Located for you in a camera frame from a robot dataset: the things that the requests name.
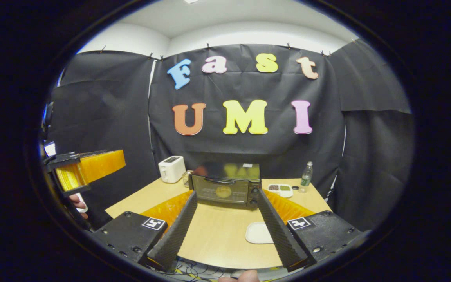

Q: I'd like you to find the black electric oven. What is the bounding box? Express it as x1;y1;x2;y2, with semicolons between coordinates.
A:
188;163;263;208

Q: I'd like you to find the white divided condiment dish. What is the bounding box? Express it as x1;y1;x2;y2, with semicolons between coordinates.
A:
267;184;294;198

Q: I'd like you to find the black backdrop cloth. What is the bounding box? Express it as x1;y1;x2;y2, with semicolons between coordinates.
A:
47;39;416;232

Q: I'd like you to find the white square plate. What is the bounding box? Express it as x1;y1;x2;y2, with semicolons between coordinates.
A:
245;222;275;244

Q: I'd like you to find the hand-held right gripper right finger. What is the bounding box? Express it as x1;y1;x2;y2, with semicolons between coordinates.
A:
257;189;363;273

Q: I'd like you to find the white toaster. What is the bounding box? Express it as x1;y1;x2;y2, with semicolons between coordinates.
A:
158;156;186;183

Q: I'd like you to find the clear plastic water bottle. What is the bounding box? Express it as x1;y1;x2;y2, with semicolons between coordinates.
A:
299;161;314;193

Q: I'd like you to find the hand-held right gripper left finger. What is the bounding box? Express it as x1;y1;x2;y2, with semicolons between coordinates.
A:
92;191;198;273

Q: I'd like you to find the tangle of black cables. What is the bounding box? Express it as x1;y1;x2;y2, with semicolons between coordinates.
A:
171;258;228;281

